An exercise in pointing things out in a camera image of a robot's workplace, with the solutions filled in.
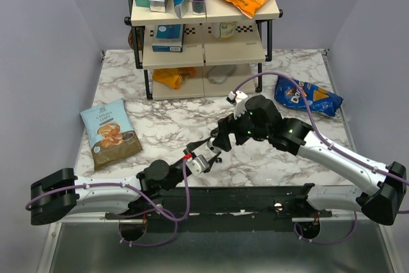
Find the cassava chips bag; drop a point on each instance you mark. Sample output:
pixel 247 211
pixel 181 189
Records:
pixel 111 135

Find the blue Doritos chip bag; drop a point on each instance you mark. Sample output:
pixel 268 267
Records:
pixel 318 99

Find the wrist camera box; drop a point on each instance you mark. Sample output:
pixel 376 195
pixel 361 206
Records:
pixel 196 165
pixel 238 100

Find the beige three-tier shelf rack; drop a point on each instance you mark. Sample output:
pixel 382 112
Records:
pixel 251 44

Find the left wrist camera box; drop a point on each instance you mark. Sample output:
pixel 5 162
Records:
pixel 196 165

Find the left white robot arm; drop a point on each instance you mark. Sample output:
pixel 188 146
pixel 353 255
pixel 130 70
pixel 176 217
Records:
pixel 63 193

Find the blue white box middle shelf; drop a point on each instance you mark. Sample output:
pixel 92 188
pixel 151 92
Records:
pixel 168 38

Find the orange snack bag bottom shelf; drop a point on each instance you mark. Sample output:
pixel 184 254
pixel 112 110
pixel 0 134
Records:
pixel 173 77

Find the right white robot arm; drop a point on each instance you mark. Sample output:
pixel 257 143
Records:
pixel 377 189

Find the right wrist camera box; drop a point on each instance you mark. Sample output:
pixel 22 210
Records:
pixel 238 100

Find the cream printed mug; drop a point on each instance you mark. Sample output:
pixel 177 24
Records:
pixel 223 30

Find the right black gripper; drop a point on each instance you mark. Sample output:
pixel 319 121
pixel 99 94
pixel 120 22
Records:
pixel 226 125

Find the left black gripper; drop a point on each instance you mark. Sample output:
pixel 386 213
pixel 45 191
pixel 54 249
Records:
pixel 194 146

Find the brown object behind rack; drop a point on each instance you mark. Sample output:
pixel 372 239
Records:
pixel 131 37

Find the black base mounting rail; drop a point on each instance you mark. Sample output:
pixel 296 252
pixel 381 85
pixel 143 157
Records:
pixel 226 209

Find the white earbud charging case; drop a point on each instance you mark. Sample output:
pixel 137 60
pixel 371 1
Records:
pixel 212 147

